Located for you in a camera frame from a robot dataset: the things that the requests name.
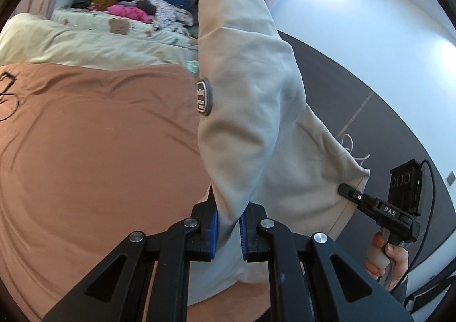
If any light grey jacket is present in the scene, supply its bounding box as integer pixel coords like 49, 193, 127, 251
188, 0, 369, 304

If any person's right hand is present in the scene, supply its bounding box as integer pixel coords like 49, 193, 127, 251
364, 232, 409, 292

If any brown bed cover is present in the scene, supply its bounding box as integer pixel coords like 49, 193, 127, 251
0, 62, 271, 322

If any floral patterned blanket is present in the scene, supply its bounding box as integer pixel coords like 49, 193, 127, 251
133, 0, 194, 30

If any cream bear print bedding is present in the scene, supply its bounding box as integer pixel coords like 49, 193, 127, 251
51, 8, 198, 50

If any pink garment on bench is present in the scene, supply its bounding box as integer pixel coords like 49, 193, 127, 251
107, 3, 152, 24

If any beige duvet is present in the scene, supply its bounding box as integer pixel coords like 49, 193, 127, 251
1, 13, 198, 70

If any black cable bundle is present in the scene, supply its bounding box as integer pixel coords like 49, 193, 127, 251
0, 71, 21, 123

